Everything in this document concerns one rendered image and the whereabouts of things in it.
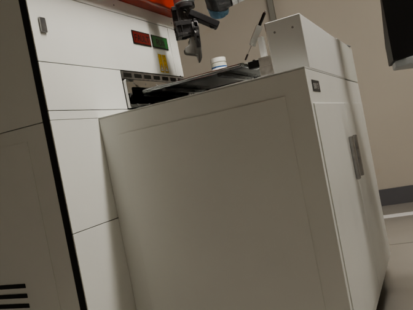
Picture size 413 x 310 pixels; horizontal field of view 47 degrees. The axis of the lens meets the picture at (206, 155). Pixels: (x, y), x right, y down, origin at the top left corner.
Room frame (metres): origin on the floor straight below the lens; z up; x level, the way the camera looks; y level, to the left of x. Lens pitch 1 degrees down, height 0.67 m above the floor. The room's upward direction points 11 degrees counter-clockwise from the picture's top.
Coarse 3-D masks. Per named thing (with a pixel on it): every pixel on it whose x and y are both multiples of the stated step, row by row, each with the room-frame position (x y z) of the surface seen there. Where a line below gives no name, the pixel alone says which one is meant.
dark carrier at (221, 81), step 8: (232, 72) 1.54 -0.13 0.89; (240, 72) 1.58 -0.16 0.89; (248, 72) 1.61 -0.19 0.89; (256, 72) 1.65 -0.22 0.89; (200, 80) 1.58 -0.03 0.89; (208, 80) 1.62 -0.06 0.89; (216, 80) 1.66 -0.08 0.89; (224, 80) 1.70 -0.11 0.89; (232, 80) 1.74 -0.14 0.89; (240, 80) 1.79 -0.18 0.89; (192, 88) 1.75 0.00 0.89; (200, 88) 1.79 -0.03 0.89; (208, 88) 1.84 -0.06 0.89
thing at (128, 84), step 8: (128, 80) 1.58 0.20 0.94; (136, 80) 1.63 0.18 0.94; (128, 88) 1.57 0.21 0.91; (136, 88) 1.64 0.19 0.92; (144, 88) 1.68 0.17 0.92; (128, 96) 1.57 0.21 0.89; (128, 104) 1.57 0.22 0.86; (136, 104) 1.60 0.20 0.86; (144, 104) 1.64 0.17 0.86; (152, 104) 1.69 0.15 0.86
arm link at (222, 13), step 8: (208, 0) 1.77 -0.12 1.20; (216, 0) 1.76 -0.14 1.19; (224, 0) 1.77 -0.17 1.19; (232, 0) 1.78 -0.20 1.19; (240, 0) 1.80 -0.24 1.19; (208, 8) 1.80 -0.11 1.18; (216, 8) 1.78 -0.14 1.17; (224, 8) 1.80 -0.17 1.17; (216, 16) 1.81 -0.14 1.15; (224, 16) 1.82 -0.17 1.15
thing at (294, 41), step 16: (272, 32) 1.24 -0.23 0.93; (288, 32) 1.22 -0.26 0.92; (304, 32) 1.22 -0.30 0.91; (320, 32) 1.43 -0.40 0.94; (272, 48) 1.24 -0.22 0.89; (288, 48) 1.23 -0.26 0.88; (304, 48) 1.21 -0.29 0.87; (320, 48) 1.38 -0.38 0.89; (336, 48) 1.65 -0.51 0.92; (272, 64) 1.25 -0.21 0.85; (288, 64) 1.23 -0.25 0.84; (304, 64) 1.21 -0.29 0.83; (320, 64) 1.34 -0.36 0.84; (336, 64) 1.59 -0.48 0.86
